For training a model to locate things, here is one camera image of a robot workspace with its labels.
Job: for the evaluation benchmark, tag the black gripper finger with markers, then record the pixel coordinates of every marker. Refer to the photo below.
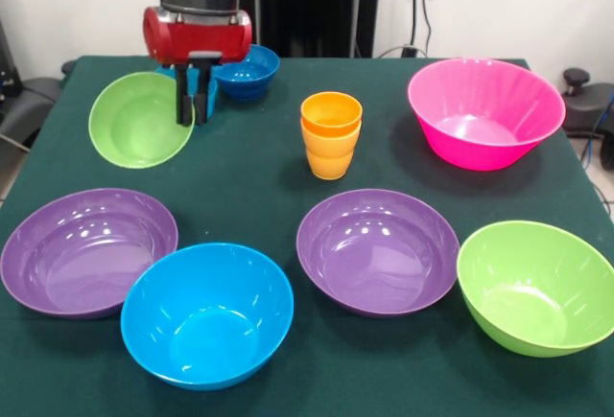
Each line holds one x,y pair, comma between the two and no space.
204,91
184,96

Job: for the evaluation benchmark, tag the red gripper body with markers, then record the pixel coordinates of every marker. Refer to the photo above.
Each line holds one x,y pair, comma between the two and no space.
197,38

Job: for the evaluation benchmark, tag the small green bowl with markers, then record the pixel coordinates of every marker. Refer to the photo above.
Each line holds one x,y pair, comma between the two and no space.
134,125

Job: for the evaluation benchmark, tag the orange cup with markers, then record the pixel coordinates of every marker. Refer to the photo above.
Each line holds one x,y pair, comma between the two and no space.
331,110

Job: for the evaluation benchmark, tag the purple bowl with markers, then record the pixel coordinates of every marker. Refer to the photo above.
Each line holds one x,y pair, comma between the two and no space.
86,259
374,254

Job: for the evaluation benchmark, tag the small light blue bowl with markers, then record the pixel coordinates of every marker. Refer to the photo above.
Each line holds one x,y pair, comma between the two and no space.
212,96

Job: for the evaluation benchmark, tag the small dark blue bowl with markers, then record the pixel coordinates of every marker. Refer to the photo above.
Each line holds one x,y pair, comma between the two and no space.
247,77

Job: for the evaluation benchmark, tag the yellow cup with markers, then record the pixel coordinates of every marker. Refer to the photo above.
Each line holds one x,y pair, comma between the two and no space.
331,158

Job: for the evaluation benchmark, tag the black chair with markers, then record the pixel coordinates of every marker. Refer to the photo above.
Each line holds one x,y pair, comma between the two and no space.
24,101

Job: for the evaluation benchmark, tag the large blue bowl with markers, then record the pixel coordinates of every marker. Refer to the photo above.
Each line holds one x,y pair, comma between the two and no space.
206,321

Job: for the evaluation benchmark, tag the large pink bowl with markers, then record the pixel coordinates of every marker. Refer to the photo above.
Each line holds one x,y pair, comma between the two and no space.
480,120

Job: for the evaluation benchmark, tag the dark green table cloth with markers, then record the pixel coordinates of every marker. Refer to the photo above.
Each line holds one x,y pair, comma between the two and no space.
384,369

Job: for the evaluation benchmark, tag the black knobbed equipment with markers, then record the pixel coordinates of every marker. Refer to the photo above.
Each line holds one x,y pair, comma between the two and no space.
576,80

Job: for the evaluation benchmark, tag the large green bowl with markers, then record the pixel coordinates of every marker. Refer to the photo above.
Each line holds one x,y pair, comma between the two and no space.
532,292

